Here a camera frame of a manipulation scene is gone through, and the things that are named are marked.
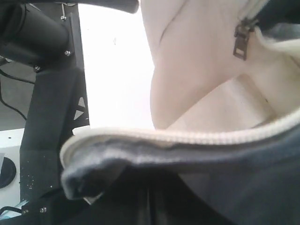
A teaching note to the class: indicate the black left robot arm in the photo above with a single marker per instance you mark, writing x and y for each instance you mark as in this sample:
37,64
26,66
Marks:
30,37

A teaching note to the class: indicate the cream duffel bag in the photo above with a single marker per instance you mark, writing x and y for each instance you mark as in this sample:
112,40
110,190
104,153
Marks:
225,105

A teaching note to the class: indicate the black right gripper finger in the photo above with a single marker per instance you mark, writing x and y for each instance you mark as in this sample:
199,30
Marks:
172,202
124,203

